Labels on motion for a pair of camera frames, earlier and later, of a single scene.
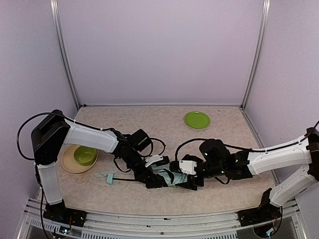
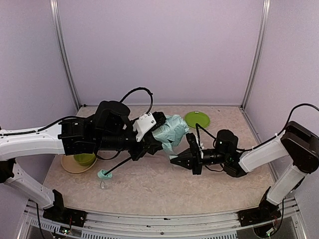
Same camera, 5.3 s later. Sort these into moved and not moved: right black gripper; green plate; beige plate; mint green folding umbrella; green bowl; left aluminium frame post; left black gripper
Moved: left black gripper; mint green folding umbrella; right black gripper
Not moved: beige plate; left aluminium frame post; green bowl; green plate
